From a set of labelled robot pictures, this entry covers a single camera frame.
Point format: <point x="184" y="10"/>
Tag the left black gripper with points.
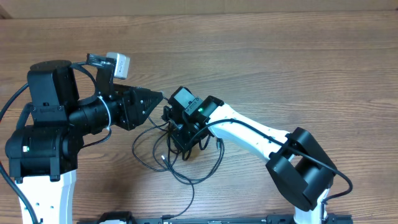
<point x="129" y="100"/>

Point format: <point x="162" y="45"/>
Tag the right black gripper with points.
<point x="184" y="142"/>

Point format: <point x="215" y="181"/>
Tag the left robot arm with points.
<point x="68" y="101"/>

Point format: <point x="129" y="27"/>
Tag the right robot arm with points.
<point x="299" y="167"/>

